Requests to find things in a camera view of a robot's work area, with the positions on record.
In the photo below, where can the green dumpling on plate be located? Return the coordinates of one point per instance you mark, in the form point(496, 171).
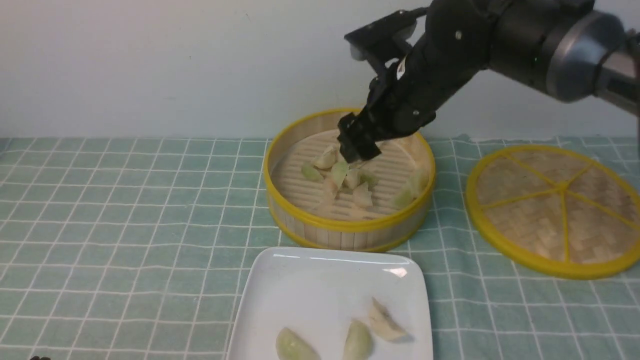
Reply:
point(290, 346)
point(358, 342)

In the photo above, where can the yellow rimmed woven steamer lid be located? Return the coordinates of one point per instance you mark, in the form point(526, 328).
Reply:
point(555, 211)

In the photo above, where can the white square plate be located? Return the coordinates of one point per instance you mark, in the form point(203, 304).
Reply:
point(318, 292)

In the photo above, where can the pale dumpling top left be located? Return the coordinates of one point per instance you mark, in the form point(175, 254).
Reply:
point(326, 159)

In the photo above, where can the pale dumpling centre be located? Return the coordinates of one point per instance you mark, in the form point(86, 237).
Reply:
point(352, 178)

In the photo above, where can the pale dumpling front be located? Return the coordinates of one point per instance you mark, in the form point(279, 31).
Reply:
point(362, 196)

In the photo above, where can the pale white dumpling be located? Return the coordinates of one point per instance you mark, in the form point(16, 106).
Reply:
point(382, 324)

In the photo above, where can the yellow rimmed bamboo steamer basket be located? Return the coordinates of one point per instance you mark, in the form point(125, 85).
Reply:
point(301, 209)

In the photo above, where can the green dumpling on plate left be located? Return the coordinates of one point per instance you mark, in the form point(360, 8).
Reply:
point(290, 346)

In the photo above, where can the green dumpling on plate right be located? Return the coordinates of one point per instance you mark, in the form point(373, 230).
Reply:
point(358, 342)

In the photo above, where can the green dumpling centre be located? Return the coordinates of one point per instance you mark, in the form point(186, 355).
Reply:
point(338, 173)

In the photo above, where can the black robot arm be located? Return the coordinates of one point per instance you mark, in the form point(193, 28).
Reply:
point(565, 49)

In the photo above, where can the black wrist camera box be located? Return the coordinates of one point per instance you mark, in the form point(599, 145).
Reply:
point(385, 39)

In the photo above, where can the green dumpling far left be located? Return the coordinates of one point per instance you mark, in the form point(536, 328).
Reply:
point(311, 173)

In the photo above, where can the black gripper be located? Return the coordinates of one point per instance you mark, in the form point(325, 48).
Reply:
point(454, 46)

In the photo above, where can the green dumpling right edge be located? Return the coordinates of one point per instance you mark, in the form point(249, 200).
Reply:
point(416, 183)

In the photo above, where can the green checkered tablecloth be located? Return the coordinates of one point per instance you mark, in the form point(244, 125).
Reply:
point(139, 249)

